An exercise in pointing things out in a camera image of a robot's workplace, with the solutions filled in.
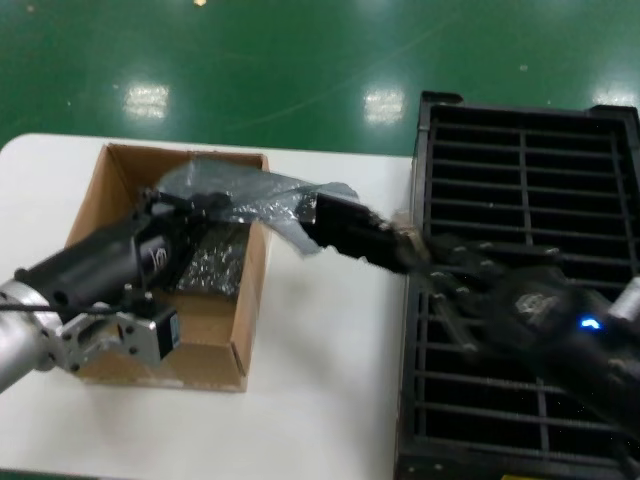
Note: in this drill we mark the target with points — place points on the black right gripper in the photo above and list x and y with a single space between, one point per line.
550 310

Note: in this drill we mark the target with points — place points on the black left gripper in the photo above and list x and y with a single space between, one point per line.
100 265

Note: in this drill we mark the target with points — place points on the grey antistatic bag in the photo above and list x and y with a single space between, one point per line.
260 195

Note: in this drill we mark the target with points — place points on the black graphics card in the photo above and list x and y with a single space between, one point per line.
350 230

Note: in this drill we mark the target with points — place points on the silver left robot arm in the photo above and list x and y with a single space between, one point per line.
20 340

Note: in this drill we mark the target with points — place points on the bagged graphics card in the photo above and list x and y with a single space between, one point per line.
215 270

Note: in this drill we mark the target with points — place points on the brown cardboard box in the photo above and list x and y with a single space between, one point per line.
215 350

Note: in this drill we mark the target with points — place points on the black slotted divider crate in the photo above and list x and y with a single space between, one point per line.
422 175

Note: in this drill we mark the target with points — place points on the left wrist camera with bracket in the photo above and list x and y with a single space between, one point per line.
140 335

